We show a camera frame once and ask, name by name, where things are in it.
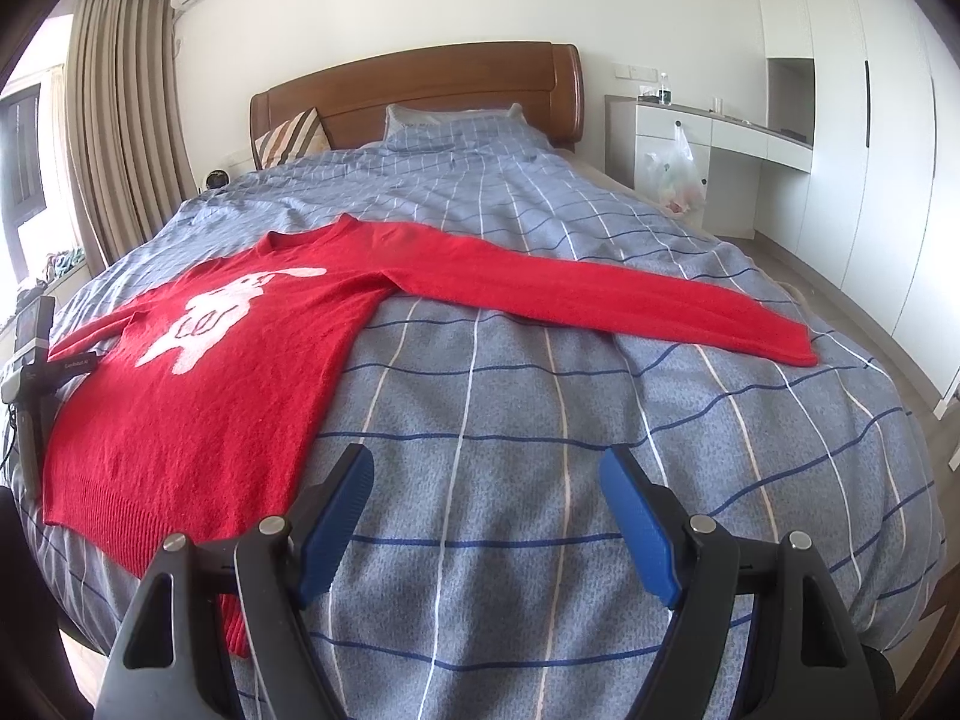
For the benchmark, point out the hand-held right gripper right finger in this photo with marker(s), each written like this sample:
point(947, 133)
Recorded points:
point(637, 517)

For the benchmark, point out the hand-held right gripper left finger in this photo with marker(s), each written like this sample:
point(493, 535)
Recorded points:
point(341, 517)

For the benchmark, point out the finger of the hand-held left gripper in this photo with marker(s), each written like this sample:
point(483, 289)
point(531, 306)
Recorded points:
point(73, 366)

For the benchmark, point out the red sweater with white figure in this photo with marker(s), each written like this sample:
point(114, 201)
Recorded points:
point(225, 405)

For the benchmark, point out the clutter on window sill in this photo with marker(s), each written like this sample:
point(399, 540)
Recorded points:
point(52, 266)

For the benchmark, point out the blue-grey plaid duvet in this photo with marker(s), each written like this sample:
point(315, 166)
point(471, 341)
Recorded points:
point(540, 450)

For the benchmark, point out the window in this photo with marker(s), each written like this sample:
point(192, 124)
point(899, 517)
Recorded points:
point(21, 165)

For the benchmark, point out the beige curtain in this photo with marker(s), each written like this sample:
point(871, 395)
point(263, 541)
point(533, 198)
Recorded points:
point(127, 127)

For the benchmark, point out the striped pillow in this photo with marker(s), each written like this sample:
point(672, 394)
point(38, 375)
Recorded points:
point(289, 139)

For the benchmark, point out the white plastic bag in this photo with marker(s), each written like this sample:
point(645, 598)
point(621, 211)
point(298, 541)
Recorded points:
point(675, 176)

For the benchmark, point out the white desk with drawers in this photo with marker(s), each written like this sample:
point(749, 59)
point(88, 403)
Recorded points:
point(742, 142)

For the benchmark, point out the grey pillow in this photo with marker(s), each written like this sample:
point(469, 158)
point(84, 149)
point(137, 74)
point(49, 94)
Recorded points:
point(420, 120)

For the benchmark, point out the clear bottle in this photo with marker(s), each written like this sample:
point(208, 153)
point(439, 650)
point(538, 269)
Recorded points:
point(664, 90)

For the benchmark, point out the wooden headboard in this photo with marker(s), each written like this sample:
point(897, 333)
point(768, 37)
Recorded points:
point(450, 86)

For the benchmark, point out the white wardrobe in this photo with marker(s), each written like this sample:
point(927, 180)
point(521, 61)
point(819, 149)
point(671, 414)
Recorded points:
point(862, 127)

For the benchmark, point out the white wall socket plate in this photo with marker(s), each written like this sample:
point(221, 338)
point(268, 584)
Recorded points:
point(630, 72)

